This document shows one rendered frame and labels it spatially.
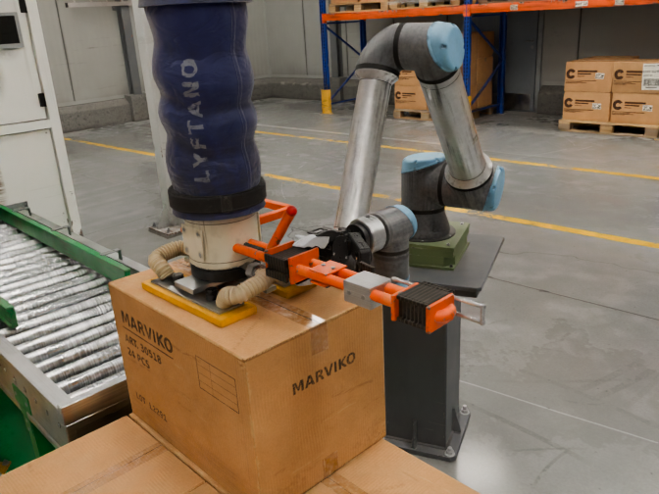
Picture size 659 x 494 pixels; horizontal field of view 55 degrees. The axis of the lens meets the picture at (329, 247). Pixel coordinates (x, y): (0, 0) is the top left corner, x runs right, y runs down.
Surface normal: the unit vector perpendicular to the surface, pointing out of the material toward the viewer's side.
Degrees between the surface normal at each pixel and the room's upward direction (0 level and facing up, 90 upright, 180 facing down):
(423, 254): 90
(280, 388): 90
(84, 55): 90
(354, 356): 90
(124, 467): 0
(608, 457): 0
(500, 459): 0
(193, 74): 78
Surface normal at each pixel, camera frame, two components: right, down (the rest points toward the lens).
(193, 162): -0.20, 0.10
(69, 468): -0.05, -0.94
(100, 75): 0.74, 0.19
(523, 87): -0.68, 0.29
